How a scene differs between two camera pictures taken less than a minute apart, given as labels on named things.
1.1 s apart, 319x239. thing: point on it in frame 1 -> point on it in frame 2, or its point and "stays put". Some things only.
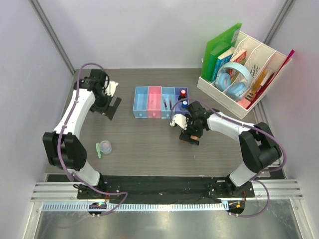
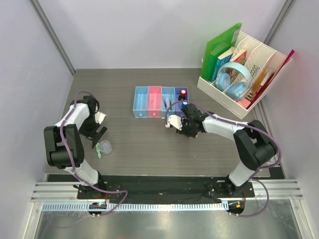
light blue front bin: x=140 y=102 stays put
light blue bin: x=167 y=101 stays put
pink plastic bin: x=154 y=101 stays put
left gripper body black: x=101 y=105 -> x=88 y=128
